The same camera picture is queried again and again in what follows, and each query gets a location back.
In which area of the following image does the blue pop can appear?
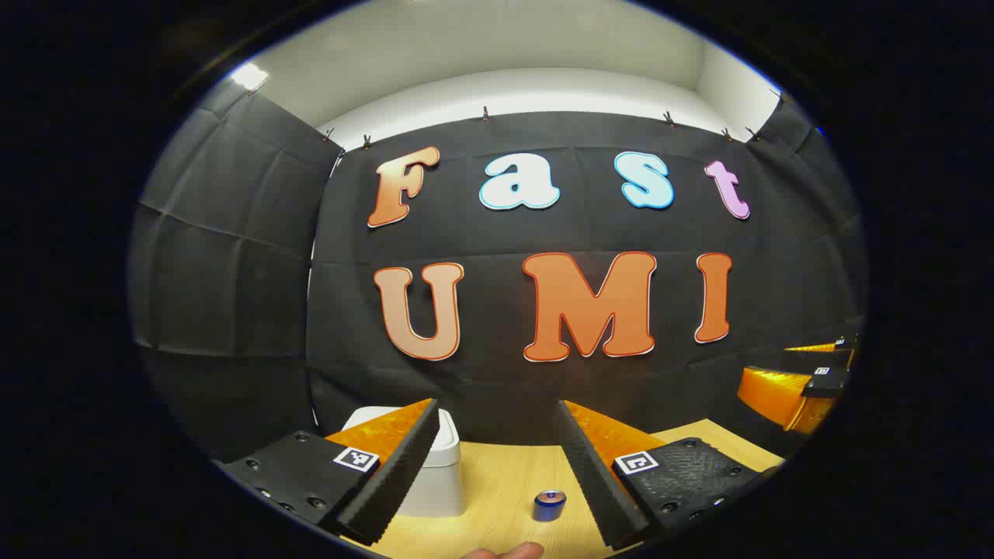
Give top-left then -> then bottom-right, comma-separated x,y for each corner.
533,489 -> 568,523

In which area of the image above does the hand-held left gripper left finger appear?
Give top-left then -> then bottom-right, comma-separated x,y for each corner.
214,398 -> 441,545

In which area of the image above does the white ceiling light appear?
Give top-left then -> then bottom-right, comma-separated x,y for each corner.
229,62 -> 270,92

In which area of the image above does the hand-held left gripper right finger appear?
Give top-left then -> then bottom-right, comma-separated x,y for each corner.
558,400 -> 760,550

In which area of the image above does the wooden desktop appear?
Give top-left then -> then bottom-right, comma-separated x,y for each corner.
342,418 -> 785,559

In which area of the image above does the white desktop garbage bin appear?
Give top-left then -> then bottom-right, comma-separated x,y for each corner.
342,405 -> 467,519

